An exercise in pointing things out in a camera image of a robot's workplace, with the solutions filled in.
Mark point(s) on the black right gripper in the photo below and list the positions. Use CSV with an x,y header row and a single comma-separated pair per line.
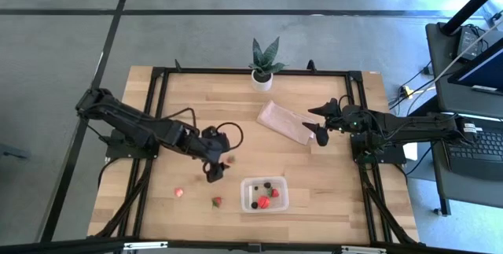
x,y
347,120

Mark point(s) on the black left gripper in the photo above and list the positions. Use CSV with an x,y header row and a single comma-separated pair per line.
x,y
214,146

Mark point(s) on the small red strawberry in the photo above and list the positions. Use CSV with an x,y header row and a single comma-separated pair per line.
x,y
231,159

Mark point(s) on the leafy red strawberry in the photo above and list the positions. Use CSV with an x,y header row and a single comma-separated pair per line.
x,y
216,201

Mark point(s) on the pale pink strawberry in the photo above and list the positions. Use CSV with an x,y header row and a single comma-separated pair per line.
x,y
178,192

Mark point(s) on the medium blackberry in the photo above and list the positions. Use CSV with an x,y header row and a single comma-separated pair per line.
x,y
254,205

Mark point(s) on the large blackberry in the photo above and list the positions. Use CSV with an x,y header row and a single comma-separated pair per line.
x,y
267,185

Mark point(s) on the large red strawberry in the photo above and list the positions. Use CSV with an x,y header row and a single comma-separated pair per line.
x,y
263,202

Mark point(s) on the red strawberry green cap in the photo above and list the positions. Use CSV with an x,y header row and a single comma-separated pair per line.
x,y
275,193

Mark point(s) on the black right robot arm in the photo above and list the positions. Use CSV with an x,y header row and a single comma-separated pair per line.
x,y
412,126

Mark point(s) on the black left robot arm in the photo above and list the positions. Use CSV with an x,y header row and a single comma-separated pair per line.
x,y
129,122

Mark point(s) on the clear plastic tupperware container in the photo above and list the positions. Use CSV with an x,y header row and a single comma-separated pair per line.
x,y
245,197

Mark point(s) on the snake plant in white pot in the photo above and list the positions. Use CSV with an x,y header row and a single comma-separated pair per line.
x,y
262,83

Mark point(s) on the yellow plug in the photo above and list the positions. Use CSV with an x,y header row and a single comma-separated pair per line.
x,y
406,90

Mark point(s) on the black diagonal pole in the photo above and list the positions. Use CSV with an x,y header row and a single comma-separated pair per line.
x,y
426,106
471,4

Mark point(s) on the black power adapter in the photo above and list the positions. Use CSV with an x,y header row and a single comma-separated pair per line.
x,y
469,41

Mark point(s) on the black computer monitor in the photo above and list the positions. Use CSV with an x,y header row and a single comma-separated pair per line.
x,y
483,69

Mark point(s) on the black frame crossbar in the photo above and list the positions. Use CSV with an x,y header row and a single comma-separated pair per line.
x,y
251,247

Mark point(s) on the black aluminium table frame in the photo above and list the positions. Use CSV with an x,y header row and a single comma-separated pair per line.
x,y
216,70

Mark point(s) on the silver metal bracket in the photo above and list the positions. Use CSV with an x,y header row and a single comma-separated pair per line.
x,y
363,250
145,245

